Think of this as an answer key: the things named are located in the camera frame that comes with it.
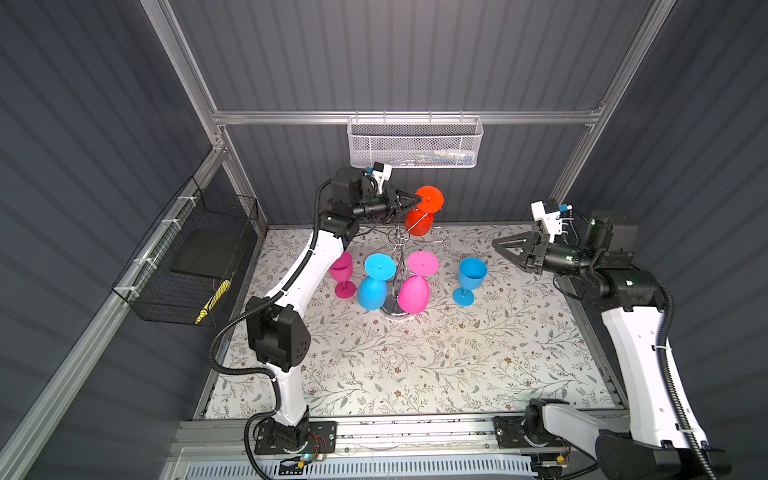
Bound red wine glass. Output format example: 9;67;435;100
404;185;445;237

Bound blue wine glass back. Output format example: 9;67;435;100
452;258;488;307

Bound blue wine glass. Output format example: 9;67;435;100
357;253;396;311
452;258;488;307

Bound pink wine glass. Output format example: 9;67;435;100
329;252;356;299
397;251;440;314

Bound blue wine glass front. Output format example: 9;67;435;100
357;253;396;311

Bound pink wine glass front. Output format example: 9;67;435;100
397;251;440;314

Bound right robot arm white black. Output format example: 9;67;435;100
492;210;732;479

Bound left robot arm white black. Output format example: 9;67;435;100
246;162;421;451

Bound chrome wine glass rack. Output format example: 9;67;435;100
354;224;449;318

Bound items in white basket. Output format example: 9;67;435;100
395;149;477;168

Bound yellow black object in basket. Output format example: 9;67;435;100
195;279;231;324

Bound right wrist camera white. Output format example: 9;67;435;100
530;198;573;243

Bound white mesh wall basket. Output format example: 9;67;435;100
346;114;484;169

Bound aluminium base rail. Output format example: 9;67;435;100
179;412;637;460

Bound black wire wall basket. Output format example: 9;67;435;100
113;181;260;327

